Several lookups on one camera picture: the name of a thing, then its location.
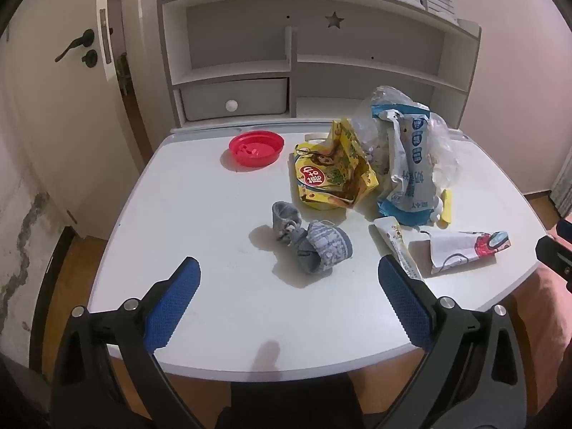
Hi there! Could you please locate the grey knitted baby sock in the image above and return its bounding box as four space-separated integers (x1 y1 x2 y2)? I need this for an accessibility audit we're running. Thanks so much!
294 219 354 275
272 201 305 245

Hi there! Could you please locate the white desk hutch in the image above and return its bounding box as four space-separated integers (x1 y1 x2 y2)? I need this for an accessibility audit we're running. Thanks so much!
156 0 482 135

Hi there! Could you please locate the white drawer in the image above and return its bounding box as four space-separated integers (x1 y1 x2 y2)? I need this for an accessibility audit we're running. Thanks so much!
179 77 289 122

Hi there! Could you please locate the pink bed sheet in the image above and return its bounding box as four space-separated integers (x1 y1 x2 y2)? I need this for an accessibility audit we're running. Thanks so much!
509 261 572 412

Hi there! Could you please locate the black office chair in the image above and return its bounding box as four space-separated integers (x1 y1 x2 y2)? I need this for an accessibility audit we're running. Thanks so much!
227 374 359 429

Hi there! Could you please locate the blue white plastic bag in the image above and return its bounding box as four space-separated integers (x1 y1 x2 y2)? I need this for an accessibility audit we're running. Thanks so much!
352 85 460 198

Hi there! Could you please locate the blue and white pouch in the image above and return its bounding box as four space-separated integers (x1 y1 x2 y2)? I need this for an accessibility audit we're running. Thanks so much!
371 103 444 227

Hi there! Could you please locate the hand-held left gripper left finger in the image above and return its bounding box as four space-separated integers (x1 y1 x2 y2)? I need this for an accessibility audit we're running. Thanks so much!
50 256 211 429

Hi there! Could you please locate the white door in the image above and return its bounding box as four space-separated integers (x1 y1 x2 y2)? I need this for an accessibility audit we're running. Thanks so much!
0 0 155 243

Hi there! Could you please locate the red plastic lid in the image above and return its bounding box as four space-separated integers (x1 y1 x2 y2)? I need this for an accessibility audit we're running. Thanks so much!
228 130 286 170

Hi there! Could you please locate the yellow snack bag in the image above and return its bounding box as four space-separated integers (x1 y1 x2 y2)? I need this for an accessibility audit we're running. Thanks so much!
292 118 380 212

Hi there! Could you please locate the black door handle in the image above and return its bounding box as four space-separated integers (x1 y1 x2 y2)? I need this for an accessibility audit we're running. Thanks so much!
54 29 96 64

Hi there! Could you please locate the black skirting board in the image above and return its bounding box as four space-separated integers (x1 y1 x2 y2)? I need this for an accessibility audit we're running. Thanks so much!
29 225 78 373

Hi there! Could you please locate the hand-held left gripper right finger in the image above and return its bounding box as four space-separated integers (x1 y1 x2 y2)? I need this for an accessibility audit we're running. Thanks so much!
378 256 530 429

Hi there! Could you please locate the grey curtain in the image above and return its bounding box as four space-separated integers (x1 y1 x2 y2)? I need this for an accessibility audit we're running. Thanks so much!
551 147 572 216

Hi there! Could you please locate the white tube wrapper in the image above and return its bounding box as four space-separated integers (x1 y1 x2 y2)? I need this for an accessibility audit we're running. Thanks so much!
373 216 423 282

